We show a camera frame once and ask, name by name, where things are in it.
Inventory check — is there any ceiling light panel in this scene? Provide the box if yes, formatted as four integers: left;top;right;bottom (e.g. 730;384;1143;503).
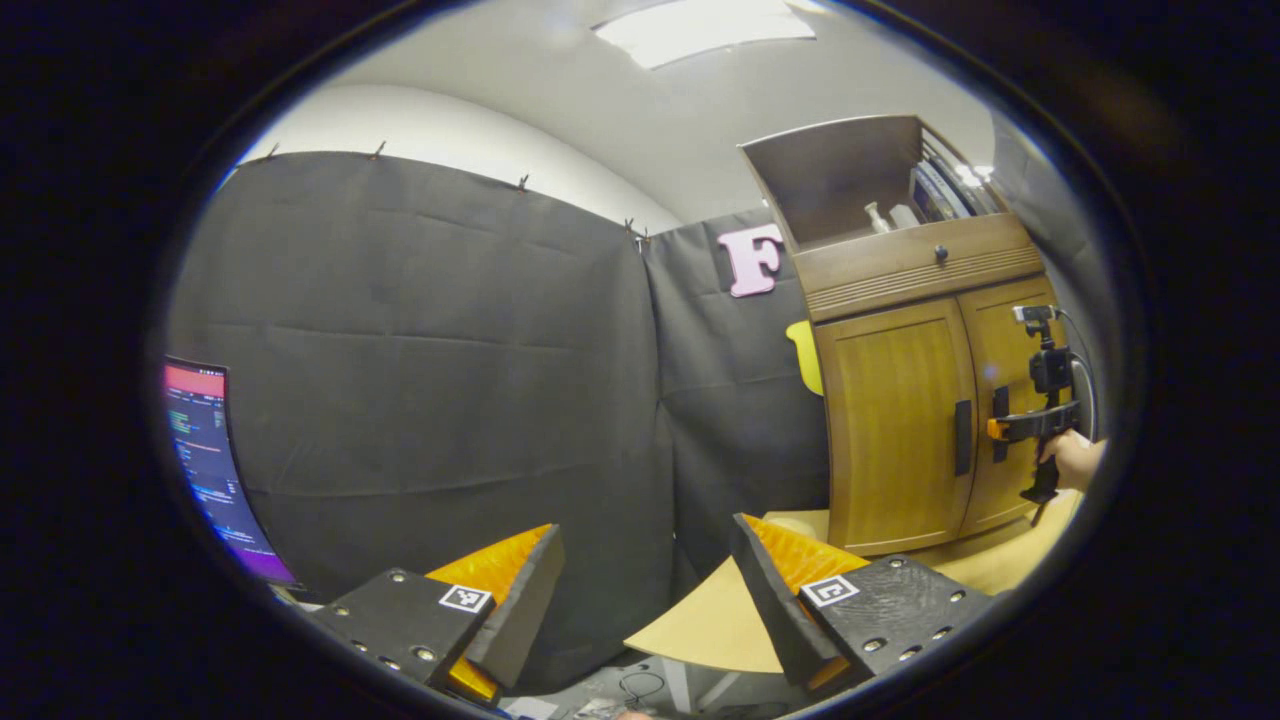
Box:
592;0;816;71

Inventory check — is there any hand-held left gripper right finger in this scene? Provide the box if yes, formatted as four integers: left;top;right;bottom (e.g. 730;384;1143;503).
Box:
728;512;998;693

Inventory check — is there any dark blue book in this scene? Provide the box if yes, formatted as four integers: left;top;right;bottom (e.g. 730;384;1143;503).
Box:
912;165;966;223

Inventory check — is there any black backdrop cloth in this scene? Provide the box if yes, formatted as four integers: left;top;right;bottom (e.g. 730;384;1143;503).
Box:
165;115;1111;691

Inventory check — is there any thin gripper cable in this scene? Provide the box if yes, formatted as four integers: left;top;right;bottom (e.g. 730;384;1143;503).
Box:
1055;310;1099;443

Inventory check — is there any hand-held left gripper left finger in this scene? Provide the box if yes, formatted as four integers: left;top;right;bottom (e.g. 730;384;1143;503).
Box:
308;522;566;706

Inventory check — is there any computer monitor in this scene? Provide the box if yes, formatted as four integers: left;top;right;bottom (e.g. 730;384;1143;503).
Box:
163;357;299;586

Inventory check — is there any wooden double-door shoe cabinet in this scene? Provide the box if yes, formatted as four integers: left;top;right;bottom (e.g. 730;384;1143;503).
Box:
738;113;1086;558

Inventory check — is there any wooden cabinet drawer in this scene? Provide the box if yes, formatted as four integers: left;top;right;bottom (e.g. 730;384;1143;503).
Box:
793;212;1048;323

